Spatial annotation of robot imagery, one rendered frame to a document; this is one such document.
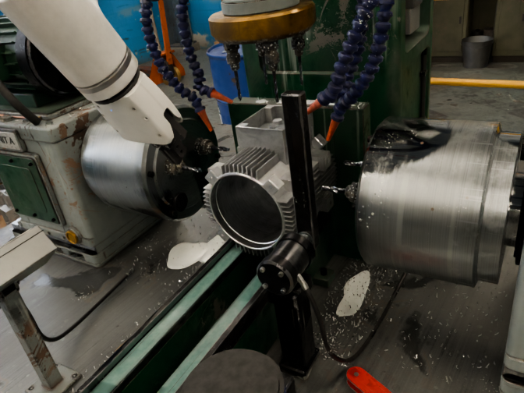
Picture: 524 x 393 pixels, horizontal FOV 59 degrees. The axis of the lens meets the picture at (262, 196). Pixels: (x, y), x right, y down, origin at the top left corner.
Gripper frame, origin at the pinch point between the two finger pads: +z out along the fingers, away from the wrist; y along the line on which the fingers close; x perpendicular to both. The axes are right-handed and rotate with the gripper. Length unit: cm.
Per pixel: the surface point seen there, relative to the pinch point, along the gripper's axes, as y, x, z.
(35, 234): -17.2, -19.1, -0.8
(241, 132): 2.4, 11.9, 10.5
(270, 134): 8.5, 11.8, 10.4
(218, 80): -124, 131, 127
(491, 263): 46.0, -1.9, 16.1
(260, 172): 9.7, 3.9, 10.5
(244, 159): 6.1, 5.8, 9.8
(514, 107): 29, 247, 277
